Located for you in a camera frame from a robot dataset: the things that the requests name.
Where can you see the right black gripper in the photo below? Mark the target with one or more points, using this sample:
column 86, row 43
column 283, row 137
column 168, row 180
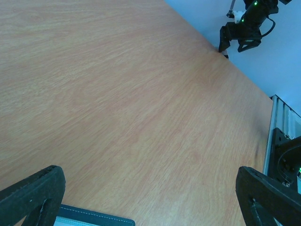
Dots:
column 248, row 38

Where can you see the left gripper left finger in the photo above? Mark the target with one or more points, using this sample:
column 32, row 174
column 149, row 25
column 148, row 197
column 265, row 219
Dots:
column 35, row 200

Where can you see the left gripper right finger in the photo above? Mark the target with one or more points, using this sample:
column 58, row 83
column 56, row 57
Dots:
column 264, row 201

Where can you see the blue card holder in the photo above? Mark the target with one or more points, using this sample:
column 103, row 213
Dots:
column 73, row 216

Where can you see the white blossom credit card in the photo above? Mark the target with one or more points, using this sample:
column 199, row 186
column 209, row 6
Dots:
column 225, row 53

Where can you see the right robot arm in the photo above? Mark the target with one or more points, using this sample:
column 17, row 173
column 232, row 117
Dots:
column 256, row 12

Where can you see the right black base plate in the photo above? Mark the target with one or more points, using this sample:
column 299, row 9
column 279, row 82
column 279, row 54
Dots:
column 285, row 159

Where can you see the aluminium front rail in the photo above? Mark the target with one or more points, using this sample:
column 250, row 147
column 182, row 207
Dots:
column 284, row 118

